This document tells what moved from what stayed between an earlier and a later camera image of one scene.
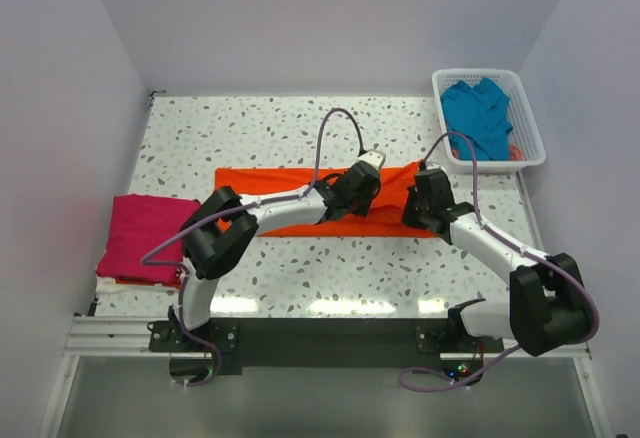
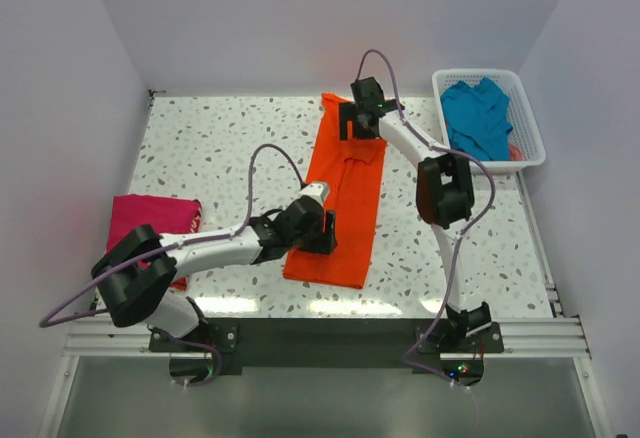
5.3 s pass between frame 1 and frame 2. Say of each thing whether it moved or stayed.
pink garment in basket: stayed
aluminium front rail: stayed
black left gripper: moved
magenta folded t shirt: stayed
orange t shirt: moved
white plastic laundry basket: stayed
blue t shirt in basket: stayed
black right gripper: moved
